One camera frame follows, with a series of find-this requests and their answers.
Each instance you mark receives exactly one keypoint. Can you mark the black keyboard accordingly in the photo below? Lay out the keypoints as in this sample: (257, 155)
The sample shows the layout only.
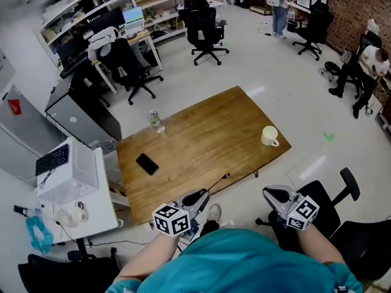
(52, 160)

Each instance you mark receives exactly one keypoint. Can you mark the wooden low cabinet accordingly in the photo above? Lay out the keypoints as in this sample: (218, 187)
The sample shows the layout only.
(259, 3)

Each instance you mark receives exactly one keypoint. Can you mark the white jacket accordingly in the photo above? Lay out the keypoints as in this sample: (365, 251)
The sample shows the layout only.
(100, 40)

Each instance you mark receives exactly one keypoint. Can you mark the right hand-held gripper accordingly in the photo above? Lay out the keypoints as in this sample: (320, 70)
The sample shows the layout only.
(302, 214)

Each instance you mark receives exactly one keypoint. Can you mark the black smartphone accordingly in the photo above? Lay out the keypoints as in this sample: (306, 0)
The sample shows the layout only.
(147, 164)

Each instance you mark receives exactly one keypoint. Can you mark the person in teal shirt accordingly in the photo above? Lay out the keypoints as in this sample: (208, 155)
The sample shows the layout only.
(238, 261)

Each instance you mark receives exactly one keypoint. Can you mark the white side cabinet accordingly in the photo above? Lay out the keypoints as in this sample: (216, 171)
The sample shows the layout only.
(104, 212)

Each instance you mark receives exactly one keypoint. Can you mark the small metal spoon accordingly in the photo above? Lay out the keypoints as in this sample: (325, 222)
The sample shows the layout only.
(219, 182)

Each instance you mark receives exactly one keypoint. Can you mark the person's left forearm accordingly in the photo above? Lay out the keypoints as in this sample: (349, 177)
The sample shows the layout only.
(146, 258)

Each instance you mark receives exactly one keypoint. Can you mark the black fabric chair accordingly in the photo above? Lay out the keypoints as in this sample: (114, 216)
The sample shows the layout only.
(366, 246)

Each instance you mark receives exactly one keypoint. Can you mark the black high-back office chair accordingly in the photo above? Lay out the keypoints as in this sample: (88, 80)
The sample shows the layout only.
(316, 23)

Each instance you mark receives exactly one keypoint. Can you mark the white storage box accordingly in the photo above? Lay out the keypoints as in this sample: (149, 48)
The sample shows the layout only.
(73, 175)

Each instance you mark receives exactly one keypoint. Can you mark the grey refrigerator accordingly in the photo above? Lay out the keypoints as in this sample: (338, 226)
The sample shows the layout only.
(24, 139)

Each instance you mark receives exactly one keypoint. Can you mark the person's white shoe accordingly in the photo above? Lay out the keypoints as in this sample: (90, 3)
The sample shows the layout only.
(214, 214)

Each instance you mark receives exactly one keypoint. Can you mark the black office chair with jacket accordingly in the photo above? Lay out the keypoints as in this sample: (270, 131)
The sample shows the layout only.
(125, 66)

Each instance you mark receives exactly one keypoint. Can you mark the open laptop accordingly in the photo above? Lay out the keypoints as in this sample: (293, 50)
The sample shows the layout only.
(133, 18)

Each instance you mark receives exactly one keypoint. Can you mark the black mesh office chair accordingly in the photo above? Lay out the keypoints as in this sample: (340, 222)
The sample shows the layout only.
(203, 26)

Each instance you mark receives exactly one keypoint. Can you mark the black chair with wheels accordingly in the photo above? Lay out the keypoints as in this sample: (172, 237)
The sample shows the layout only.
(61, 273)

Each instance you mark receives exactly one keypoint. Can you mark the black computer monitor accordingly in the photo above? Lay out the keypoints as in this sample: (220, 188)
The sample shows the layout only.
(107, 20)

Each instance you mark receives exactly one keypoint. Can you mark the teal cloth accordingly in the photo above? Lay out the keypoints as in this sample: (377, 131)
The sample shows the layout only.
(38, 233)

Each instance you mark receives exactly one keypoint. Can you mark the black hairpin table leg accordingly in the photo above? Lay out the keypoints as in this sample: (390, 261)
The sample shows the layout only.
(256, 173)

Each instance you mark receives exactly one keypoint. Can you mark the cream ceramic mug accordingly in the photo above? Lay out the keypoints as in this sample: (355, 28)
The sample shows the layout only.
(268, 136)

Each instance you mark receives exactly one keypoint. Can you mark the clear plastic water bottle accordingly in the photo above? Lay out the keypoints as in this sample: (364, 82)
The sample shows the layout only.
(155, 122)

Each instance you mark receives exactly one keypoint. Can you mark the black computer tower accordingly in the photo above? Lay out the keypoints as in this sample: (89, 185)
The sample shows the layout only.
(82, 117)

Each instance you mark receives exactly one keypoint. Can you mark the black armrest office chair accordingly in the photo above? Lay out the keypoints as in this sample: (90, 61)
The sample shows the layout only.
(323, 200)

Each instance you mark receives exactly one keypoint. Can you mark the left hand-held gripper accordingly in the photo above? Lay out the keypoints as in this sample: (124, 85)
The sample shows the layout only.
(171, 221)

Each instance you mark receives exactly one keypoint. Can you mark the person's right forearm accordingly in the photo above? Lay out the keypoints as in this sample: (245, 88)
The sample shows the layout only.
(317, 246)

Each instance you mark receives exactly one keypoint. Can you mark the black round stool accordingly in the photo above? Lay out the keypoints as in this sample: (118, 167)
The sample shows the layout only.
(331, 67)

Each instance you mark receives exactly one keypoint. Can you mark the red sticker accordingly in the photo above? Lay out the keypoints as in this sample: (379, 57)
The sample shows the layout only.
(14, 107)

